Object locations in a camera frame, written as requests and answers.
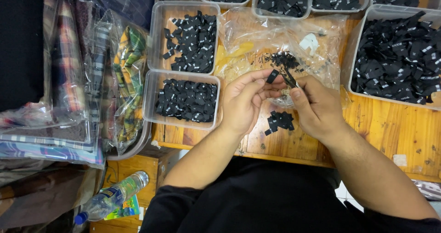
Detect heap of black label scraps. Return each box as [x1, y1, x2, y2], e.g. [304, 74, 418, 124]
[261, 50, 305, 76]

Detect single black size label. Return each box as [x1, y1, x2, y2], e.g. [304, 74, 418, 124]
[265, 69, 280, 85]

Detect stack of bagged plaid fabrics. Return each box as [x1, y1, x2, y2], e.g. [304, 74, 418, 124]
[0, 0, 112, 166]

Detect white paper scrap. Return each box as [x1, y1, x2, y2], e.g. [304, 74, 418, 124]
[299, 33, 319, 53]

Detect dark cloth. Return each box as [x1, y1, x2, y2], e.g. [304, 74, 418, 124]
[0, 0, 47, 112]

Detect person's right hand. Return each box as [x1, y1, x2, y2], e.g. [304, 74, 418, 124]
[289, 75, 348, 143]

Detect clear water bottle blue cap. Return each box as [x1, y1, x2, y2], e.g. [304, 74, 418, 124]
[74, 170, 150, 225]

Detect patterned plastic packet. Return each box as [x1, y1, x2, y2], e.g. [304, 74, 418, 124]
[411, 179, 441, 201]

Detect clear crinkled plastic bag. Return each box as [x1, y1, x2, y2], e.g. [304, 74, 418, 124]
[214, 7, 349, 110]

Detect large clear plastic container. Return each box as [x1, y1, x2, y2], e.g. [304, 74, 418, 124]
[347, 4, 441, 111]

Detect black thread snips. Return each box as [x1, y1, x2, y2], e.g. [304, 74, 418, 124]
[282, 67, 301, 89]

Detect bagged green yellow plaid fabric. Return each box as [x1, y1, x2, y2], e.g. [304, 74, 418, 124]
[110, 21, 149, 156]

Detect grey plastic tray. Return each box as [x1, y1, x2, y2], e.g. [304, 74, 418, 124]
[106, 120, 153, 161]

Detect person's black shirt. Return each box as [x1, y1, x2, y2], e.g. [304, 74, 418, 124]
[139, 156, 441, 233]

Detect yellow paper sheet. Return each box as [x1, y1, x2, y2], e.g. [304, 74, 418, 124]
[216, 42, 255, 72]

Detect large heap of black labels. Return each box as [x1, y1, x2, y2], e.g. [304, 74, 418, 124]
[350, 11, 441, 105]

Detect colourful printed booklet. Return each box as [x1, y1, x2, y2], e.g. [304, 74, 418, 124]
[103, 194, 141, 222]

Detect person's left hand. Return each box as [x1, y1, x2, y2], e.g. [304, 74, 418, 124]
[220, 69, 287, 137]

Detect small pile of black labels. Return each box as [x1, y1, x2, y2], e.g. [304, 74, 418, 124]
[264, 111, 295, 136]

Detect wooden crate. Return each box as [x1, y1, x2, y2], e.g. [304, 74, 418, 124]
[89, 153, 180, 233]

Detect brown fabric heap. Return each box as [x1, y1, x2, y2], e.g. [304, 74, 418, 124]
[0, 162, 101, 231]

